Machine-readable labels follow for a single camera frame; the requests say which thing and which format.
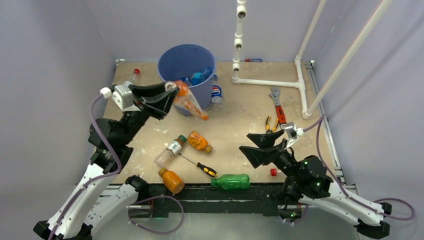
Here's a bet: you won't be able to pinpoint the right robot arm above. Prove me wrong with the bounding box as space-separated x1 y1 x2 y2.
239 129 392 240

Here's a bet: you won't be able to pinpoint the green plastic bottle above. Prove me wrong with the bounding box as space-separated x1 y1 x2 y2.
211 173 251 190

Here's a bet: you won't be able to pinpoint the orange pouch gold cap bottle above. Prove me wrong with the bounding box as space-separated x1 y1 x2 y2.
187 130 213 154

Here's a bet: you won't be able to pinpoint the white PVC pipe frame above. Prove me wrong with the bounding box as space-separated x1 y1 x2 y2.
231 0 393 120

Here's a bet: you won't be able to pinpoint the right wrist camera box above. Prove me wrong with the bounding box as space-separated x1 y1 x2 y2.
284 122 304 149

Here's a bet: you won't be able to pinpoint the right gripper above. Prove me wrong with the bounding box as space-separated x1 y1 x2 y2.
238 129 301 183

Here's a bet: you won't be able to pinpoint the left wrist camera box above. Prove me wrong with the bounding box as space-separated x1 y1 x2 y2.
99 80 139 112

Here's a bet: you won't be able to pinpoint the orange juice bottle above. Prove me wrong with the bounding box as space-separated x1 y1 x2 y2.
158 167 185 195

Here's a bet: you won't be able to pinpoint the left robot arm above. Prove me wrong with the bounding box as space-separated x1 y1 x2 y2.
33 81 180 240

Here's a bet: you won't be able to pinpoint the small Pepsi bottle by bin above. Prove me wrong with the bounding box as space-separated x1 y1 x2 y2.
211 74 223 104

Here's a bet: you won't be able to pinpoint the red blue screwdriver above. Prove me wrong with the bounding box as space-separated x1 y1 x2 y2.
242 58 263 63

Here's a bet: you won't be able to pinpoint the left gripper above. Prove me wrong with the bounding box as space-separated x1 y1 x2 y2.
119 80 179 144

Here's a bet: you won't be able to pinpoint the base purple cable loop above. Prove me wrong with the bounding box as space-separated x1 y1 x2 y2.
127 196 184 236

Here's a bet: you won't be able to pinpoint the crushed blue label bottle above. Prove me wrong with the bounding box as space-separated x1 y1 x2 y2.
190 66 214 86

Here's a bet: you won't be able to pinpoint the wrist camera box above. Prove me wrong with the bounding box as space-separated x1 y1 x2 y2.
284 122 304 149
99 80 139 112

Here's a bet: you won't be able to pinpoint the blue plastic bin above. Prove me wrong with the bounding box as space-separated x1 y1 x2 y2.
157 44 217 110

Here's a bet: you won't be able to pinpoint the green cap tea bottle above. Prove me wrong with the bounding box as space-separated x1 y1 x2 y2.
154 135 187 168

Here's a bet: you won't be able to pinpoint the large Pepsi bottle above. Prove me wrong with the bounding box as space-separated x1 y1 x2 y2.
180 77 193 87

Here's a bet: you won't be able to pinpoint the black yellow screwdriver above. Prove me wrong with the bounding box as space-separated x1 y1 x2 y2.
179 153 217 178

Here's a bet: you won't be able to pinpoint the red handled adjustable wrench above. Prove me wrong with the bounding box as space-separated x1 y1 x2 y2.
269 87 287 129

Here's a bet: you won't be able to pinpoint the yellow handled pliers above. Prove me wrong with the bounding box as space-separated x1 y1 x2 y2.
265 116 279 134

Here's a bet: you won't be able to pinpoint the orange floral label bottle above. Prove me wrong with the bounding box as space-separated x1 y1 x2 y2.
164 80 209 121

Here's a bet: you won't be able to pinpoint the red cap clear bottle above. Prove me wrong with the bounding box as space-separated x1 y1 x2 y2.
270 168 278 177

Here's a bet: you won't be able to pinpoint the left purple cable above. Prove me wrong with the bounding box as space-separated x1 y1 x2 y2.
47 94 123 240

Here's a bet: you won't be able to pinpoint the red label clear bottle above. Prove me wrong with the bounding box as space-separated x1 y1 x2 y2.
122 68 141 86

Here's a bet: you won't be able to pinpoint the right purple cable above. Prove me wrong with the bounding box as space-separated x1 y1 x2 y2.
303 114 416 222

